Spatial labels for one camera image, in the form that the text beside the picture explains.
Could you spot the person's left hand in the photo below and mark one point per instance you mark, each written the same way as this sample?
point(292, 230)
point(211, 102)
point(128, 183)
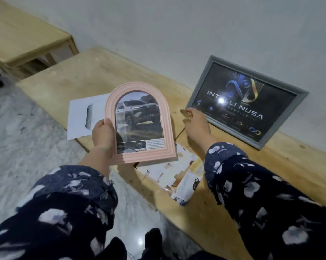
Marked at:
point(104, 138)

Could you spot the person's left forearm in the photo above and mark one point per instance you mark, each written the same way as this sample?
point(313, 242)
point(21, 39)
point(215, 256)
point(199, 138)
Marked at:
point(57, 213)

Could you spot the white logo print sheet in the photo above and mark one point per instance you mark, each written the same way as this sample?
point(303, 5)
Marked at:
point(76, 119)

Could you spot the pink arched picture frame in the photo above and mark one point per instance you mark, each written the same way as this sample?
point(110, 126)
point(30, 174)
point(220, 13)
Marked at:
point(141, 158)

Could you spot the person's right foot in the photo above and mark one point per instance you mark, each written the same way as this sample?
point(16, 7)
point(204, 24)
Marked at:
point(153, 241)

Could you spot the grey picture frame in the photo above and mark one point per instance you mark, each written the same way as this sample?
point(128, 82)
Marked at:
point(287, 116)

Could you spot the person's left foot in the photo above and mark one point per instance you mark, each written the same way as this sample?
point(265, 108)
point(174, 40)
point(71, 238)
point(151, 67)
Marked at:
point(115, 250)

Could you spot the brown wiping cloth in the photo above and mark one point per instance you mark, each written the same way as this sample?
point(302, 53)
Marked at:
point(186, 113)

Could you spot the person's dark floral dress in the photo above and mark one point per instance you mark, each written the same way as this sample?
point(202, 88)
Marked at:
point(206, 255)

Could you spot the person's foot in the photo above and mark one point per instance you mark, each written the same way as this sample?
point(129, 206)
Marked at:
point(153, 241)
point(115, 250)

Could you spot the pale paper sheet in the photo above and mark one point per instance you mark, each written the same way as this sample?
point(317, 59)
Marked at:
point(173, 170)

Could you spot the person's right forearm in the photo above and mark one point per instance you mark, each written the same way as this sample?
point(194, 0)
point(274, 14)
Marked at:
point(274, 208)

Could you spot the small wooden bench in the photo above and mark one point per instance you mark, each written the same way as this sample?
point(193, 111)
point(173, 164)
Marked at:
point(24, 37)

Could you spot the person's right hand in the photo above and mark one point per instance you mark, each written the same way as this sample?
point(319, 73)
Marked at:
point(198, 127)

